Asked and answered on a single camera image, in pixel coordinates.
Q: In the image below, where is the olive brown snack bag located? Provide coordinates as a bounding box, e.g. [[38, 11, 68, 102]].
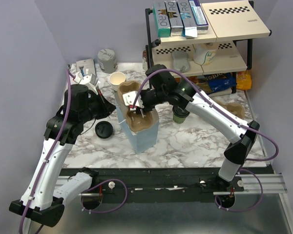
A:
[[189, 75, 212, 95]]

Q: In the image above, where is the grey sponge pouch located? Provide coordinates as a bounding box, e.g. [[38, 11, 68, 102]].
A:
[[171, 51, 190, 73]]

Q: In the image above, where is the blue razor in package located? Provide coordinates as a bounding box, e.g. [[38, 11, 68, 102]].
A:
[[76, 58, 97, 77]]

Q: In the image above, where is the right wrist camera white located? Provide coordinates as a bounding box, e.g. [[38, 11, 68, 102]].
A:
[[122, 91, 144, 112]]

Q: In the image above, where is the blue white paper bag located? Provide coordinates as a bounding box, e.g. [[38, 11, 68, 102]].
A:
[[115, 94, 159, 154]]

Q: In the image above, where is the grey marbled canister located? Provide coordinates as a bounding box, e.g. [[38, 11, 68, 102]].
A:
[[97, 49, 118, 74]]

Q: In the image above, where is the blue doritos bag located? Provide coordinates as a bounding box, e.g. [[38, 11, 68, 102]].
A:
[[204, 73, 237, 93]]

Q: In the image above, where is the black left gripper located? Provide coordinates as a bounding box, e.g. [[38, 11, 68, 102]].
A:
[[79, 90, 116, 124]]

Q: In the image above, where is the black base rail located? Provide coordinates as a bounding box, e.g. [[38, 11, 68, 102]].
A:
[[70, 166, 245, 204]]

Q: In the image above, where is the silver blue toothpaste box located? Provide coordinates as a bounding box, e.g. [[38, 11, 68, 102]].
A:
[[177, 0, 198, 39]]

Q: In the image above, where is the yellow snack bag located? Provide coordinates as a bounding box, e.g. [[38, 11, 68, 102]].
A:
[[236, 70, 252, 91]]

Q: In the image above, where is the black and cream shelf rack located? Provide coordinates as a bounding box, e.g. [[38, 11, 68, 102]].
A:
[[145, 0, 272, 95]]

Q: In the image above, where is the teal toothpaste box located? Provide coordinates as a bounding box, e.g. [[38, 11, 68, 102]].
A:
[[153, 1, 171, 38]]

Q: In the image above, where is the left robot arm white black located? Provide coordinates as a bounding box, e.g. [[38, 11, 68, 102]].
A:
[[9, 84, 116, 227]]

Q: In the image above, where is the toilet paper roll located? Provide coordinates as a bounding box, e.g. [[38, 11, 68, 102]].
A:
[[193, 42, 219, 66]]

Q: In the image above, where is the stack of green paper cups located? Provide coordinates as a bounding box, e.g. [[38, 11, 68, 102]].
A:
[[108, 72, 126, 92]]

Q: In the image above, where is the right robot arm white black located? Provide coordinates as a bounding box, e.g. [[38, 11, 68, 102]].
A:
[[137, 64, 259, 191]]

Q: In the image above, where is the brown pulp cup carrier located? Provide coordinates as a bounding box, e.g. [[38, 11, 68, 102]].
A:
[[116, 81, 156, 134]]

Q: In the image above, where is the blue white toothpaste box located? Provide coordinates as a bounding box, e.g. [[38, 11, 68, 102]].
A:
[[188, 0, 209, 35]]

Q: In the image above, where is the green paper coffee cup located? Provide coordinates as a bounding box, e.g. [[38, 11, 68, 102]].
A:
[[172, 106, 189, 124]]

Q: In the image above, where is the black plastic cup lid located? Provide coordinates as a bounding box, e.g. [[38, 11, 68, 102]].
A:
[[172, 106, 189, 118]]

